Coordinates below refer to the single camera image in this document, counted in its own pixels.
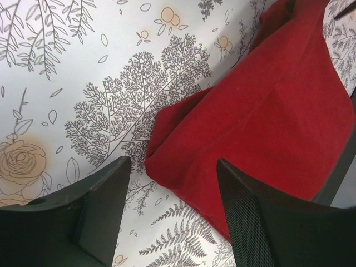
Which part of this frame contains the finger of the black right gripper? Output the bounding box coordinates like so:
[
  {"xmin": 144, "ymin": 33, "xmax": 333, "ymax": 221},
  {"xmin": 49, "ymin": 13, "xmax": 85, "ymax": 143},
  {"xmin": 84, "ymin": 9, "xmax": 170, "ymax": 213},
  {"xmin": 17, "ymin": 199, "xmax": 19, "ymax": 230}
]
[{"xmin": 312, "ymin": 91, "xmax": 356, "ymax": 206}]

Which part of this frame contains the red t-shirt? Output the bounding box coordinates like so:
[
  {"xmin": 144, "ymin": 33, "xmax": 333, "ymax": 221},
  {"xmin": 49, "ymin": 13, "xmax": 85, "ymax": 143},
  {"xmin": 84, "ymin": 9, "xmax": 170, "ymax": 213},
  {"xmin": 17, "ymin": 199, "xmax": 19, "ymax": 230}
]
[{"xmin": 145, "ymin": 1, "xmax": 355, "ymax": 238}]

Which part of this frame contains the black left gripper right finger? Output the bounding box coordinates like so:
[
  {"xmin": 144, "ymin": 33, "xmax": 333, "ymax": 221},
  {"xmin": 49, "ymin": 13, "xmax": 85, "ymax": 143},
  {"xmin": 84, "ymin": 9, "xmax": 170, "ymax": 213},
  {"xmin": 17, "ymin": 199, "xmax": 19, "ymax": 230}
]
[{"xmin": 217, "ymin": 159, "xmax": 355, "ymax": 266}]

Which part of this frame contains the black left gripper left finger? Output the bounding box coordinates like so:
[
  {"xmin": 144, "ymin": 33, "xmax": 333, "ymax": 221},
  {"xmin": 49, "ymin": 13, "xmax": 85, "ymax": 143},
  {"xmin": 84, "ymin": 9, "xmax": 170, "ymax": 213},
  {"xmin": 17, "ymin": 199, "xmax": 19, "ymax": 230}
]
[{"xmin": 1, "ymin": 156, "xmax": 131, "ymax": 266}]

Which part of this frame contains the floral patterned table mat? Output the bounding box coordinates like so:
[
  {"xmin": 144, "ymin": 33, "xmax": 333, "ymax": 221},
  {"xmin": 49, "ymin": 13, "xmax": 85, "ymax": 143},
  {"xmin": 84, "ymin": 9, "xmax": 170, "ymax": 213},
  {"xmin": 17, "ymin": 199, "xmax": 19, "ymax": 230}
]
[{"xmin": 1, "ymin": 1, "xmax": 355, "ymax": 266}]

